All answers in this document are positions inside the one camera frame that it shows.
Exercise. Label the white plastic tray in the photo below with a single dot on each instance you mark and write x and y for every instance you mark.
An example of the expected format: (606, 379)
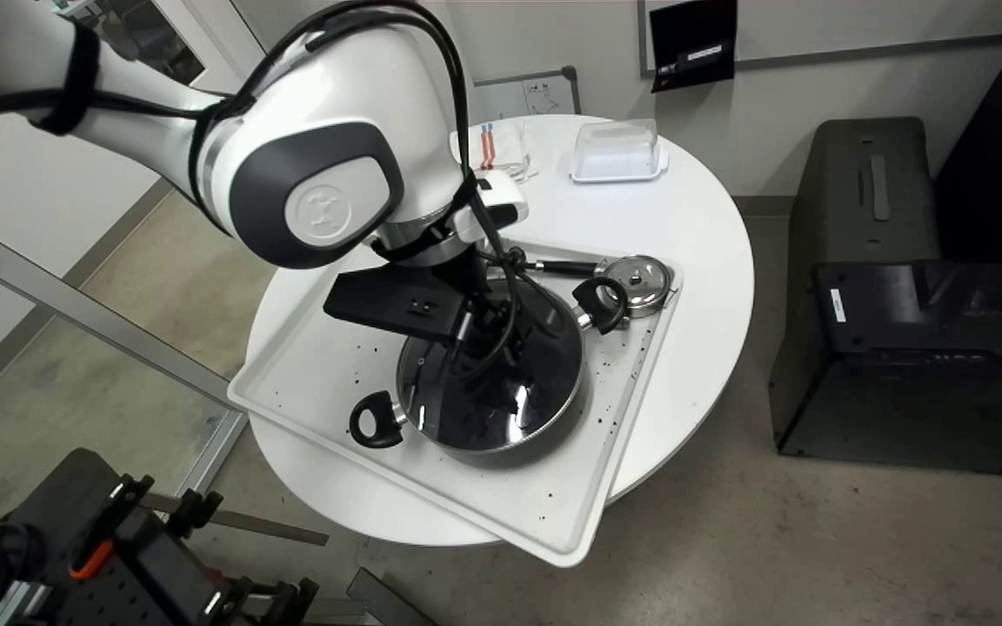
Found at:
(522, 508)

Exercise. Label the aluminium frame bar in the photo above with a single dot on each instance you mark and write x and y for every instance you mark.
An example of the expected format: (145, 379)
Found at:
(61, 308)

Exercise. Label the white wall outlet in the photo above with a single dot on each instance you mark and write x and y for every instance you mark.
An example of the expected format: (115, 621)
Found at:
(536, 93)

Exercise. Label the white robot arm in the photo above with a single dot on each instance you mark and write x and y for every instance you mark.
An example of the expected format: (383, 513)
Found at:
(330, 116)

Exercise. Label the glass pot lid black knob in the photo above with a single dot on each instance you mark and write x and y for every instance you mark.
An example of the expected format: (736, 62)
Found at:
(522, 403)

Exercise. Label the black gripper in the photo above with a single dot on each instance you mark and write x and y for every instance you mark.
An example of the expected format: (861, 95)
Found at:
(506, 300)

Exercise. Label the black cart with clamps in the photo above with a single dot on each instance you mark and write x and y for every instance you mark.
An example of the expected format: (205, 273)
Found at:
(71, 508)

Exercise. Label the clear glass cup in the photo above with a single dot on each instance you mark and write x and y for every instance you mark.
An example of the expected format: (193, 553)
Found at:
(504, 147)

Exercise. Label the clear plastic container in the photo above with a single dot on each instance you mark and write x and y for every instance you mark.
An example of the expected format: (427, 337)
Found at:
(617, 155)

